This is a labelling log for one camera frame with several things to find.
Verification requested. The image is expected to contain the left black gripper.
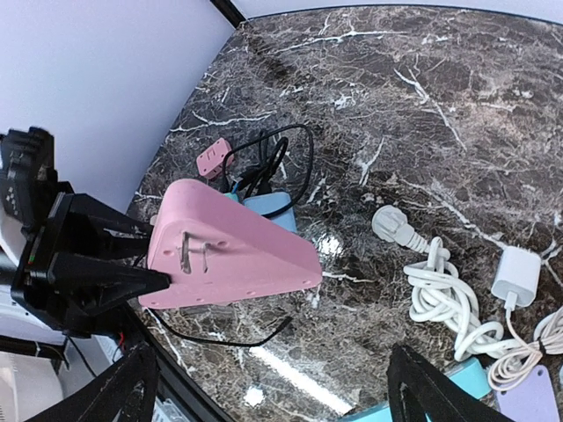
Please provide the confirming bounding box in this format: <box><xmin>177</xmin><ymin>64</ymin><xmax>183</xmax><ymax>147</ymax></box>
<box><xmin>11</xmin><ymin>193</ymin><xmax>171</xmax><ymax>338</ymax></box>

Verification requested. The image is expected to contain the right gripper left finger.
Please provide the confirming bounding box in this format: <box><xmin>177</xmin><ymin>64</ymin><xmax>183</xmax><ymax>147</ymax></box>
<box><xmin>31</xmin><ymin>343</ymin><xmax>157</xmax><ymax>422</ymax></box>

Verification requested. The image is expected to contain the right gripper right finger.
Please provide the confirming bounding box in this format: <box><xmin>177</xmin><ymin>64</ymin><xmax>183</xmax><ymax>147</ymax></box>
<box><xmin>387</xmin><ymin>344</ymin><xmax>506</xmax><ymax>422</ymax></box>

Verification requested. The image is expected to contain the pink power strip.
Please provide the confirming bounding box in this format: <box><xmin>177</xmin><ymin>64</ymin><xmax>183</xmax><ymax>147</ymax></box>
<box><xmin>139</xmin><ymin>179</ymin><xmax>323</xmax><ymax>309</ymax></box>

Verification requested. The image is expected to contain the white charger with cable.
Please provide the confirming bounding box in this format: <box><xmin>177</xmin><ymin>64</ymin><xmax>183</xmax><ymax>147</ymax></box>
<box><xmin>488</xmin><ymin>246</ymin><xmax>562</xmax><ymax>394</ymax></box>

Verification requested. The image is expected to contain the pink plug adapter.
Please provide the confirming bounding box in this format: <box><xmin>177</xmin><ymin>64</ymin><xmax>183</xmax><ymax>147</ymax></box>
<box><xmin>196</xmin><ymin>138</ymin><xmax>231</xmax><ymax>180</ymax></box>

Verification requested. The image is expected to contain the small teal adapter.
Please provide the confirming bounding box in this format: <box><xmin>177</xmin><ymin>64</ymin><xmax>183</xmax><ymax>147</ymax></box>
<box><xmin>224</xmin><ymin>192</ymin><xmax>242</xmax><ymax>204</ymax></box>

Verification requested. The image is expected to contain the white three-pin plug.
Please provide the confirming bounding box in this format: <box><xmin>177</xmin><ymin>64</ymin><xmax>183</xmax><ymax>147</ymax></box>
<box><xmin>371</xmin><ymin>205</ymin><xmax>428</xmax><ymax>253</ymax></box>

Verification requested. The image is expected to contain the light blue adapter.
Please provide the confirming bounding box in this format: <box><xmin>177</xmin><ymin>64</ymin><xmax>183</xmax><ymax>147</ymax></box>
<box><xmin>242</xmin><ymin>191</ymin><xmax>298</xmax><ymax>234</ymax></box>

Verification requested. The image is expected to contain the teal power strip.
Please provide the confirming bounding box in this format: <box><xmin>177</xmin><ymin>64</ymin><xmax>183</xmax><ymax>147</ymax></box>
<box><xmin>344</xmin><ymin>347</ymin><xmax>491</xmax><ymax>421</ymax></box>

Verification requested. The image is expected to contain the purple power strip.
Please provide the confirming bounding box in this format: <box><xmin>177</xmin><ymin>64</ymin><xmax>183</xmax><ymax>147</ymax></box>
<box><xmin>496</xmin><ymin>365</ymin><xmax>559</xmax><ymax>422</ymax></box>

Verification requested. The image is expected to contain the white coiled cable bundle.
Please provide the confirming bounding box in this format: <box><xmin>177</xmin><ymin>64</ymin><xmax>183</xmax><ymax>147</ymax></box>
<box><xmin>371</xmin><ymin>205</ymin><xmax>515</xmax><ymax>362</ymax></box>

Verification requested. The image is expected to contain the black cable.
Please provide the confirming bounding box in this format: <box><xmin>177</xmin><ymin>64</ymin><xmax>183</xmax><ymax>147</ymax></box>
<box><xmin>144</xmin><ymin>123</ymin><xmax>316</xmax><ymax>348</ymax></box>

